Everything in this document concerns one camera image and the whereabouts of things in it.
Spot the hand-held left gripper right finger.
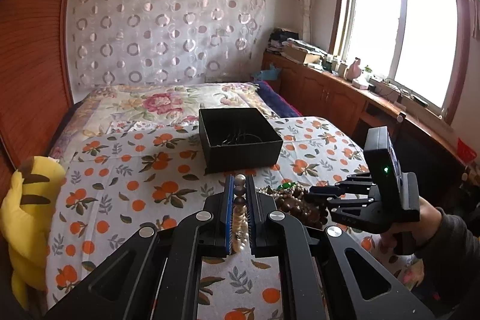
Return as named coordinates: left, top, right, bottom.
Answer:
left=245, top=175, right=437, bottom=320

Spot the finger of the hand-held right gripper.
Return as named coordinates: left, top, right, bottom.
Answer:
left=326, top=199, right=392, bottom=234
left=305, top=172, right=378, bottom=203

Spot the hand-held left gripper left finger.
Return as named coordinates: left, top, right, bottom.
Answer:
left=43, top=175, right=236, bottom=320

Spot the brown wooden bead bracelet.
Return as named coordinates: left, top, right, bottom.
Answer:
left=279, top=190, right=328, bottom=231

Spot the mixed bead necklace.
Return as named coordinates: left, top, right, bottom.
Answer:
left=230, top=174, right=251, bottom=254

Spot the black jewelry box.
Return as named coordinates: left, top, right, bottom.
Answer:
left=198, top=107, right=284, bottom=175

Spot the person's right forearm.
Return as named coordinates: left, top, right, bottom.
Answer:
left=412, top=212, right=480, bottom=320

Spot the person's right hand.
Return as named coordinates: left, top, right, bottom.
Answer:
left=379, top=196, right=447, bottom=255

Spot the black chair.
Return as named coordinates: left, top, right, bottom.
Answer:
left=394, top=112, right=470, bottom=209

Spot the red paper item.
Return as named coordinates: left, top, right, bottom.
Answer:
left=455, top=138, right=478, bottom=166

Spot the long wooden cabinet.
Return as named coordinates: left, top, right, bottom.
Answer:
left=261, top=52, right=470, bottom=171

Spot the purple blanket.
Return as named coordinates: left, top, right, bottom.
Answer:
left=254, top=80, right=303, bottom=118

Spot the orange fruit print bedsheet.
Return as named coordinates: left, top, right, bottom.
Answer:
left=44, top=115, right=426, bottom=320

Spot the pink figurine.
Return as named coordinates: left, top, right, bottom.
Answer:
left=346, top=57, right=363, bottom=81

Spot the teal plastic bag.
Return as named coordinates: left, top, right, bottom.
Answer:
left=251, top=65, right=282, bottom=81

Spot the floral quilt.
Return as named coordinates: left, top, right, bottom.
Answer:
left=48, top=82, right=282, bottom=160

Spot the stack of books and papers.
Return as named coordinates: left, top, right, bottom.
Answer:
left=268, top=28, right=324, bottom=66

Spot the yellow plush toy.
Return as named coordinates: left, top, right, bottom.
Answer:
left=0, top=155, right=67, bottom=310

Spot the circle pattern sheer curtain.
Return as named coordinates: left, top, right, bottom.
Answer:
left=69, top=0, right=268, bottom=89

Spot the wooden wardrobe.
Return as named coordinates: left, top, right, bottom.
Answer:
left=0, top=0, right=90, bottom=172

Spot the white pearl necklace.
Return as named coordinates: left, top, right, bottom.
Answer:
left=256, top=186, right=281, bottom=201

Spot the thin metal chain necklace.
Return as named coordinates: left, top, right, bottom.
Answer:
left=215, top=132, right=262, bottom=149

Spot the wooden frame window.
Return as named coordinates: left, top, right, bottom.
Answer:
left=329, top=0, right=472, bottom=126

